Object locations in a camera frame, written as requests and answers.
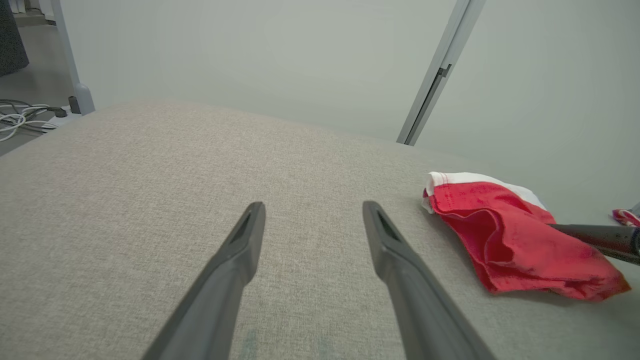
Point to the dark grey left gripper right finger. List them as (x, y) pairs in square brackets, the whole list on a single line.
[(420, 310)]

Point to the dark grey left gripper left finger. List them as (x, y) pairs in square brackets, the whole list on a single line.
[(220, 290)]

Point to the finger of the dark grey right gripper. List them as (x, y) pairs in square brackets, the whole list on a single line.
[(610, 240)]

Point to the red shirt with white collar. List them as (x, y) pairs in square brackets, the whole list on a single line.
[(625, 217)]

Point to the red shorts with white trim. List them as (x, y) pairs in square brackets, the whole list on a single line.
[(515, 245)]

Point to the black caster wheel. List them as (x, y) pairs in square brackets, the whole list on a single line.
[(74, 105)]

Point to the grey stand leg with caster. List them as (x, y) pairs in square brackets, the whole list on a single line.
[(70, 60)]

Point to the black cabinet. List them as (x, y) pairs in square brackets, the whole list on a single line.
[(10, 35)]

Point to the grey metal partition post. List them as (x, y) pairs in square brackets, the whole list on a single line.
[(440, 70)]

